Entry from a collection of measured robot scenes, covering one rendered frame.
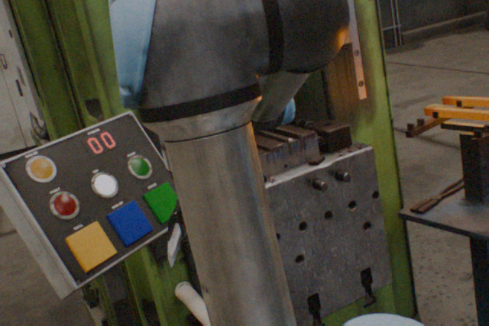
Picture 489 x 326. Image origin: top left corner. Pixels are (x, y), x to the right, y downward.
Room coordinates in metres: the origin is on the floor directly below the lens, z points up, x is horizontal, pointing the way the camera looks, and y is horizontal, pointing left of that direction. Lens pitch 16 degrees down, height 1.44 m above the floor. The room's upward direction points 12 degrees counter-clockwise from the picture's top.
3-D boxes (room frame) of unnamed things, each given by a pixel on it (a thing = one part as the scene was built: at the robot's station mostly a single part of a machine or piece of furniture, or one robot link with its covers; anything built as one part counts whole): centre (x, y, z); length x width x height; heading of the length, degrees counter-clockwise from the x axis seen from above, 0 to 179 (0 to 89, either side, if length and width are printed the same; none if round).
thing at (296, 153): (1.67, -0.03, 0.96); 0.42 x 0.20 x 0.09; 25
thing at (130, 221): (1.08, 0.27, 1.01); 0.07 x 0.05 x 0.07; 140
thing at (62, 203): (1.04, 0.37, 1.09); 0.05 x 0.03 x 0.04; 115
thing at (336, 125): (1.60, -0.25, 0.95); 0.12 x 0.08 x 0.06; 25
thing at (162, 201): (1.16, 0.20, 1.01); 0.07 x 0.05 x 0.07; 140
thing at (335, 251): (1.70, -0.07, 0.69); 0.56 x 0.38 x 0.45; 25
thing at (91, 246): (1.01, 0.33, 1.01); 0.07 x 0.05 x 0.07; 140
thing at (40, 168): (1.07, 0.40, 1.16); 0.05 x 0.03 x 0.04; 115
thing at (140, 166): (1.19, 0.24, 1.09); 0.05 x 0.03 x 0.04; 115
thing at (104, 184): (1.11, 0.30, 1.09); 0.05 x 0.03 x 0.04; 115
